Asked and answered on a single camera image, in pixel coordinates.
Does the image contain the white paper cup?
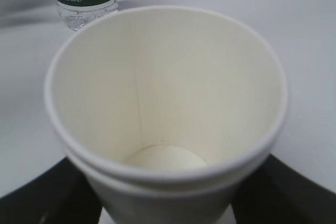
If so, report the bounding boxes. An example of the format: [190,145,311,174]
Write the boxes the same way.
[44,6,289,223]

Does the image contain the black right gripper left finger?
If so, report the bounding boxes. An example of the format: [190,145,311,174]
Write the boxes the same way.
[1,158,102,223]

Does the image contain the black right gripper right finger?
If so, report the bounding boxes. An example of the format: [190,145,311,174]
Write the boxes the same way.
[232,155,335,223]

